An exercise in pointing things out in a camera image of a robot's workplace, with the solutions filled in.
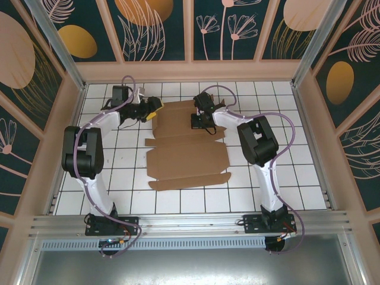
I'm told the brown cardboard paper box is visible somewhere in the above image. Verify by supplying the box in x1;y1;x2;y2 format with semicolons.
144;99;232;192

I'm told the grey metal sheet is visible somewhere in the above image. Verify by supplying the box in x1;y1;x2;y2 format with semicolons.
29;233;362;285

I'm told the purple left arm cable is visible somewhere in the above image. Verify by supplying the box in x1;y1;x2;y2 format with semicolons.
72;75;143;258

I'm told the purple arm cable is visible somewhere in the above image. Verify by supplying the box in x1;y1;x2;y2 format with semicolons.
204;85;306;256
72;75;143;258

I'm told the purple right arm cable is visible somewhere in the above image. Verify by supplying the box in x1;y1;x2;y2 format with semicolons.
204;85;306;256

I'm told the aluminium corner post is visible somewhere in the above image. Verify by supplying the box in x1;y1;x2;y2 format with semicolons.
292;0;351;87
25;0;87;91

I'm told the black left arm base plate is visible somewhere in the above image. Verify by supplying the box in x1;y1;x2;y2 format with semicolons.
85;216;140;237

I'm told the aluminium mounting rail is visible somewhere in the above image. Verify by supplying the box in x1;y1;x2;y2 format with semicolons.
28;210;353;238

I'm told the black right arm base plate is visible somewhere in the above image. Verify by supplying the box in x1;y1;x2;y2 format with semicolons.
243;213;297;235

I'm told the grey slotted cable duct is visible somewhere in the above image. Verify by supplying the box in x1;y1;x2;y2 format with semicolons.
41;237;267;251

